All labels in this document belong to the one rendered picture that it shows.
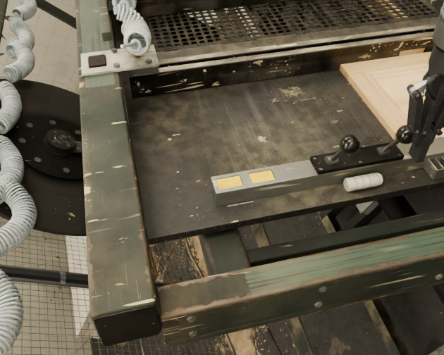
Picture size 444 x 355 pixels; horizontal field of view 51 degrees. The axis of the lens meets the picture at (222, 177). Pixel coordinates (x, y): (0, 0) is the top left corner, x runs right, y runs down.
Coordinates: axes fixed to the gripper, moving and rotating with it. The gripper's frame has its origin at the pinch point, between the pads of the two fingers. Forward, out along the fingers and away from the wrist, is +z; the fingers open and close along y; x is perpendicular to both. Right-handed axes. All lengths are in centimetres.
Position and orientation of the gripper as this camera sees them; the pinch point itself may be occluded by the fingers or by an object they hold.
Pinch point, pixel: (421, 144)
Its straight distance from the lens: 94.5
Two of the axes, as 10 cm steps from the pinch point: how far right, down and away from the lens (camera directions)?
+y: 9.7, -1.7, 1.7
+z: 0.0, 7.0, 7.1
